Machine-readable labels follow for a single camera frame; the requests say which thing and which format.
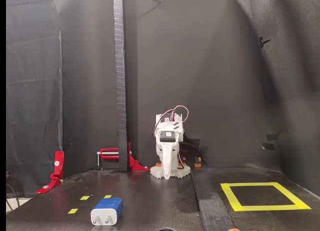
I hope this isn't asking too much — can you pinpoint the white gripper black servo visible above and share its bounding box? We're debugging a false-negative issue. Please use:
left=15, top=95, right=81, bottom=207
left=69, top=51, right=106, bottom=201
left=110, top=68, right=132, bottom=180
left=155, top=130, right=181, bottom=181

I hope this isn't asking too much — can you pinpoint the blue white charger plug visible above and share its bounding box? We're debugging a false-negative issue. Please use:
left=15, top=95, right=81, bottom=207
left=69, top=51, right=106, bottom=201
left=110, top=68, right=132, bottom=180
left=90, top=197, right=124, bottom=226

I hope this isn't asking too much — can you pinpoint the red clamp with silver screw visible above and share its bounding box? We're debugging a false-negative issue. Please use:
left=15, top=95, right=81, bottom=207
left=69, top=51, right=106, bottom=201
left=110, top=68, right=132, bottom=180
left=96, top=142, right=152, bottom=172

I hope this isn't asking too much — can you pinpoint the black backdrop cloth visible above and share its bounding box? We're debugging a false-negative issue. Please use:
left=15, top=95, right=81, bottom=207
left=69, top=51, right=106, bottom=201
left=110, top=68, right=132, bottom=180
left=58, top=0, right=320, bottom=199

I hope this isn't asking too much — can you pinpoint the black tape flap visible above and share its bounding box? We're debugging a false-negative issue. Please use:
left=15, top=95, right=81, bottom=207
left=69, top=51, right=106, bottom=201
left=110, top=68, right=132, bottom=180
left=266, top=129, right=283, bottom=142

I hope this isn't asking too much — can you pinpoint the yellow tape square outline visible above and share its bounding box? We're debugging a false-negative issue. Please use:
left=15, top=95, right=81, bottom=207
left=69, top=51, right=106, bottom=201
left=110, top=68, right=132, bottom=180
left=219, top=182, right=312, bottom=212

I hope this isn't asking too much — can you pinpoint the black spring clip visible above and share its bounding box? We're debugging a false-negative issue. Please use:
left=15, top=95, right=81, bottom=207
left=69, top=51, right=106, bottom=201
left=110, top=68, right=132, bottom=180
left=258, top=36, right=272, bottom=49

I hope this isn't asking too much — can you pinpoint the black shiny side curtain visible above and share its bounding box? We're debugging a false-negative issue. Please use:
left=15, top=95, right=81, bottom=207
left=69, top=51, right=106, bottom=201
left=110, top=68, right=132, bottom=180
left=6, top=0, right=63, bottom=198

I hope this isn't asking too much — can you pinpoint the red white servo wire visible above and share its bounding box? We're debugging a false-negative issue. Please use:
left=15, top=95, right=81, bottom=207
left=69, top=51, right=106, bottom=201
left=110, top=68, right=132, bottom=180
left=152, top=104, right=190, bottom=142

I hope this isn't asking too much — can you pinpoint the black foam wrapped post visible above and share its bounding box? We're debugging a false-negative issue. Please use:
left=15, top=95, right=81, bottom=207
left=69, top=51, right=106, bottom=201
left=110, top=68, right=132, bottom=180
left=112, top=0, right=129, bottom=173

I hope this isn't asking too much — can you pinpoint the red metal angle bracket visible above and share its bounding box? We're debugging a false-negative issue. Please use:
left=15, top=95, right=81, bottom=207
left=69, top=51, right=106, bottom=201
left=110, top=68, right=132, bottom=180
left=34, top=150, right=65, bottom=195

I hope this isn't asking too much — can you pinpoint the black cable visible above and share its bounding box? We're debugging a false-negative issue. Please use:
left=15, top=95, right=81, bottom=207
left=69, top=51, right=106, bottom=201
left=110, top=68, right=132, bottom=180
left=6, top=182, right=21, bottom=212

